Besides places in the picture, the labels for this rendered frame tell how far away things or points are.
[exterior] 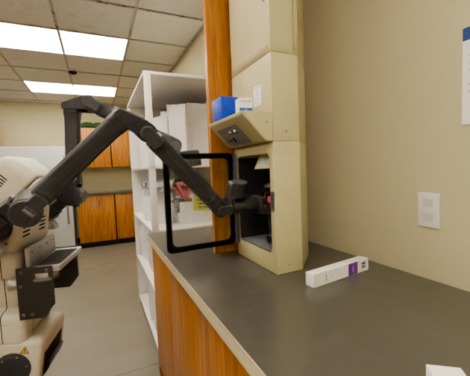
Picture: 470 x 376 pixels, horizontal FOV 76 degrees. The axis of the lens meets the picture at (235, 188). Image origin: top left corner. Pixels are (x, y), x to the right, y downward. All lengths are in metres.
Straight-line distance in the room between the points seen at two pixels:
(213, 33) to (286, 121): 0.58
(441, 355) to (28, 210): 1.01
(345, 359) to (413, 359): 0.13
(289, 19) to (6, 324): 1.35
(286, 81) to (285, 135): 0.18
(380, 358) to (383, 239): 0.65
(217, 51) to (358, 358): 1.23
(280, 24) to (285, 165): 0.48
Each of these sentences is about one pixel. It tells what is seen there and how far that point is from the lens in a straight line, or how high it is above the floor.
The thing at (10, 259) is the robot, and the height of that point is 1.06.
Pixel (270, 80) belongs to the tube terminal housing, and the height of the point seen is 1.61.
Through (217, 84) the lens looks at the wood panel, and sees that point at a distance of 1.40.
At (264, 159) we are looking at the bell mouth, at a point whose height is 1.35.
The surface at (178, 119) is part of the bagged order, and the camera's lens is 2.26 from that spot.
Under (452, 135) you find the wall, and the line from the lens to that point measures 1.13.
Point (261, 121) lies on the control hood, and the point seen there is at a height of 1.48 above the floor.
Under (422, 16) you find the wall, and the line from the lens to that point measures 1.27.
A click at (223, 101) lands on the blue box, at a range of 1.19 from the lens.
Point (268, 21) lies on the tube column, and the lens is 1.16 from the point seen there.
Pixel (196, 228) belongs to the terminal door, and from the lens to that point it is 1.26.
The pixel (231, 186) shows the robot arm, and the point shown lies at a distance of 1.07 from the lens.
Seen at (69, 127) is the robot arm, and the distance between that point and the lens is 1.40.
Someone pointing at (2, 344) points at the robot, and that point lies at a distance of 1.26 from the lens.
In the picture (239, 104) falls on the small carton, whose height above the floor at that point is 1.55.
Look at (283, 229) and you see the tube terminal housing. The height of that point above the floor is 1.10.
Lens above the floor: 1.32
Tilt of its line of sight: 4 degrees down
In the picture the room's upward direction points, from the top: 2 degrees counter-clockwise
